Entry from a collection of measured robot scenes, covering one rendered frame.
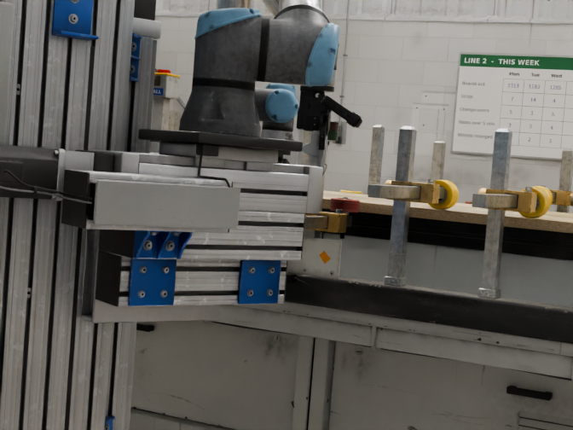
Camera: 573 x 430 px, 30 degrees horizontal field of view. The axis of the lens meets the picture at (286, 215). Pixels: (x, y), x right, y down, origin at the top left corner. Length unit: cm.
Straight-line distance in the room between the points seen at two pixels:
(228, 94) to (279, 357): 143
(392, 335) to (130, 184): 128
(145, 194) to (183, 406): 177
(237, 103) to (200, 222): 28
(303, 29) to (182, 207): 43
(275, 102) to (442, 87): 784
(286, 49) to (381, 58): 850
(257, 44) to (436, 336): 111
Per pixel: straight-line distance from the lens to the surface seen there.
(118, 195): 169
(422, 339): 279
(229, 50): 194
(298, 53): 195
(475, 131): 1008
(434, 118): 1021
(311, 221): 274
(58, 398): 205
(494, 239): 269
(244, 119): 193
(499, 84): 1006
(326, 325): 289
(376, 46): 1047
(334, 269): 283
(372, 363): 310
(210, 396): 336
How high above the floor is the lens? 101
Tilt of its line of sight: 3 degrees down
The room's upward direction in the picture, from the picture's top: 5 degrees clockwise
